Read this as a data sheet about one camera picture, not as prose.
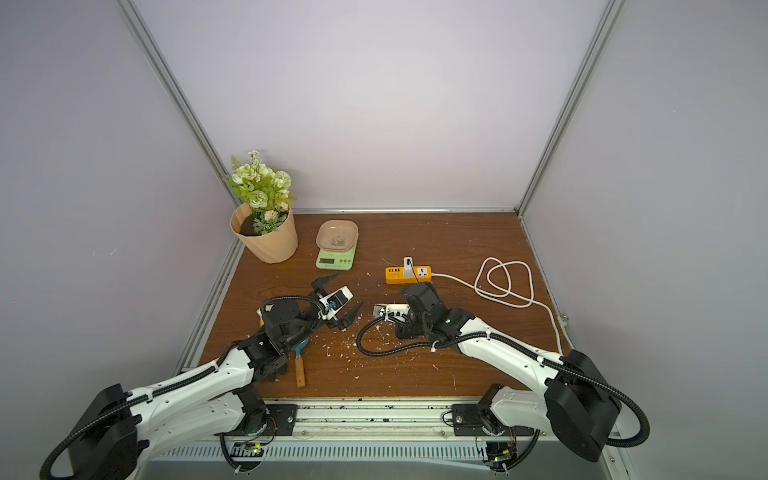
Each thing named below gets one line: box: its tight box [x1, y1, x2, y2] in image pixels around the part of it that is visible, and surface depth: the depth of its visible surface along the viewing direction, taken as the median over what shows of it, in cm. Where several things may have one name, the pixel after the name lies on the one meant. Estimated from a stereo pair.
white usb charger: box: [403, 256, 414, 279], surface depth 97 cm
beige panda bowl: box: [316, 219, 359, 252], surface depth 109 cm
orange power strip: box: [385, 265, 433, 285], surface depth 100 cm
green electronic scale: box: [315, 233, 359, 271], surface depth 105 cm
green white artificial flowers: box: [226, 150, 297, 235], surface depth 92 cm
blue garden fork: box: [294, 337, 309, 388], surface depth 81 cm
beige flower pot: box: [230, 203, 298, 264], surface depth 97 cm
